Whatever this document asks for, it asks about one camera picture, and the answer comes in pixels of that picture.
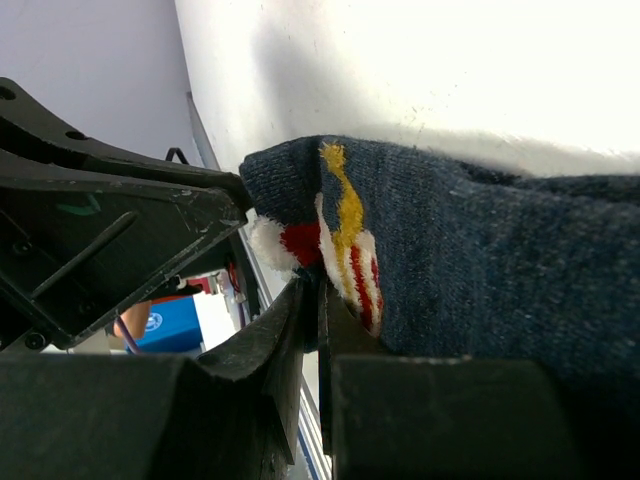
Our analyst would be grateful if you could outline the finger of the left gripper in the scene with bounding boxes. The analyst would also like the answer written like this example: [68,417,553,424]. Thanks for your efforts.
[1,78,251,350]

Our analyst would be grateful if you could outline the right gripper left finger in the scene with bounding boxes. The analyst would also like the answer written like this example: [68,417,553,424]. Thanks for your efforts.
[1,280,305,479]

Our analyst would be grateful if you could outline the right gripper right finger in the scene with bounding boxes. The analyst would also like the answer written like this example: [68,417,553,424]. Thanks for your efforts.
[318,281,639,479]

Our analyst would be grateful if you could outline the navy snowman sock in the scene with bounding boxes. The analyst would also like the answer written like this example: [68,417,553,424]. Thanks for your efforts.
[239,137,639,390]

